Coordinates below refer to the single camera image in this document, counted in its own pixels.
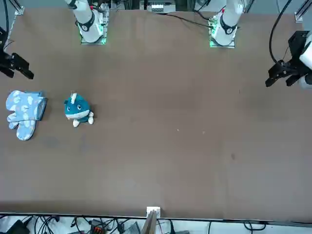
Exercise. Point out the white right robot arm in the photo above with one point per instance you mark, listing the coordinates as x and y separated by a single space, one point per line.
85 14

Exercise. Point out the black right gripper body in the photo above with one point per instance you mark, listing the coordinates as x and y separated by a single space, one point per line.
2 36

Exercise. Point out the aluminium camera post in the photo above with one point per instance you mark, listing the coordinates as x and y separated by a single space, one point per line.
149 224

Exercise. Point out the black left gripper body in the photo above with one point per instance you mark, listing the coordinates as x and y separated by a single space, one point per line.
297 46

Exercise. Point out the white post bracket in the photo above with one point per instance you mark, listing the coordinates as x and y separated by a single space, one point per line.
157 210

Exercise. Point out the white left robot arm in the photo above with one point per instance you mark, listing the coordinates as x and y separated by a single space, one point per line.
229 17

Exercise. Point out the aluminium frame rail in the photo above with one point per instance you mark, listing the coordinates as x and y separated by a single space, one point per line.
19 10
301 12

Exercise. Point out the black box power adapter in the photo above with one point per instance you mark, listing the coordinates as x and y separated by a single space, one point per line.
18 228

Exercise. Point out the black device orange plugs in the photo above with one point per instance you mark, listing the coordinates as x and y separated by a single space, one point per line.
98 229

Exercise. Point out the small blue plush doll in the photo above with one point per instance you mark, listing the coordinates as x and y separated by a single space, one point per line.
76 108

